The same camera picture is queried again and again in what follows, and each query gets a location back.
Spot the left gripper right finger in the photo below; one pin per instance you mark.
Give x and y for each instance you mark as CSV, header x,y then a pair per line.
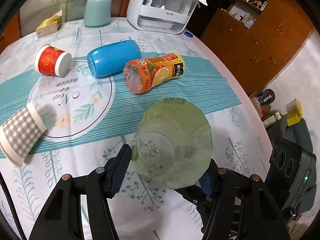
x,y
243,205

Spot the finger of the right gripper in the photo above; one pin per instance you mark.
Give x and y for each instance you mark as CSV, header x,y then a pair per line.
x,y
201,203

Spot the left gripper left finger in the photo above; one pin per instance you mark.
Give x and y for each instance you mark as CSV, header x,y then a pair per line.
x,y
60,217

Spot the green clear plastic cup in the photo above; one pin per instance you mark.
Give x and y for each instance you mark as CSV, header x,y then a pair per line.
x,y
173,144

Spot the grey checked paper cup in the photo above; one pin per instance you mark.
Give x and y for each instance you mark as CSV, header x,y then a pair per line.
x,y
20,133

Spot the blue plastic cup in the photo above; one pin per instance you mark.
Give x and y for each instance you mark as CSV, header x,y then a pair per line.
x,y
111,58

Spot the red white paper cup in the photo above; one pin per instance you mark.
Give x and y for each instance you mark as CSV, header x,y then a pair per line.
x,y
52,61

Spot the orange juice bottle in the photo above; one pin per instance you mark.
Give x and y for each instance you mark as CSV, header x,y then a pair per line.
x,y
142,75

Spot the leaf patterned tablecloth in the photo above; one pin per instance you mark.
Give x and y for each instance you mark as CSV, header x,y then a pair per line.
x,y
90,119

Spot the brown wooden cabinet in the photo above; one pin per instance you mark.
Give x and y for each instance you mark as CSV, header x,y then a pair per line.
x,y
256,39

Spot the blue bottle cap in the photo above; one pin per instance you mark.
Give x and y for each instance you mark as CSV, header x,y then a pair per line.
x,y
188,34

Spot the white desktop organiser appliance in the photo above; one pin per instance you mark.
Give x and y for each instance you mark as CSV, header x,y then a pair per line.
x,y
164,16

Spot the yellow tissue box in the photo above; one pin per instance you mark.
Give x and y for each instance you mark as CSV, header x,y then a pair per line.
x,y
49,25

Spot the light teal ceramic canister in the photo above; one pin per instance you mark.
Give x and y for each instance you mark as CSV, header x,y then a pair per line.
x,y
97,13

